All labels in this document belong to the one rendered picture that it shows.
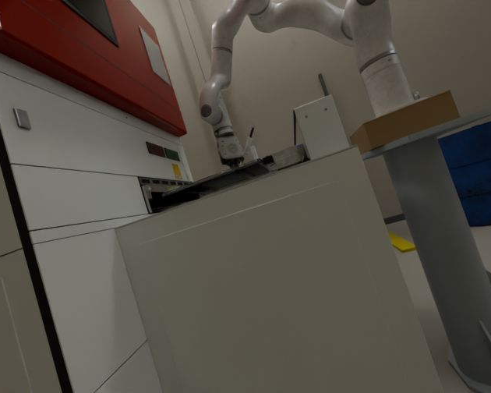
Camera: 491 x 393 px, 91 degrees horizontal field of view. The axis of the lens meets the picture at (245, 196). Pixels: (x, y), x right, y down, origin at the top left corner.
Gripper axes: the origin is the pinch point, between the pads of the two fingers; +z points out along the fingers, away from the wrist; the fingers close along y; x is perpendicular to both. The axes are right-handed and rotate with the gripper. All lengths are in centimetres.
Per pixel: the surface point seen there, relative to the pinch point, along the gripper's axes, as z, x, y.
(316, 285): 37, -46, -17
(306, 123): 1.1, -47.7, -5.8
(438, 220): 38, -50, 34
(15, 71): -26, -25, -60
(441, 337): 93, -29, 53
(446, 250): 48, -50, 34
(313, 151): 8.2, -47.3, -6.3
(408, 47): -114, 33, 318
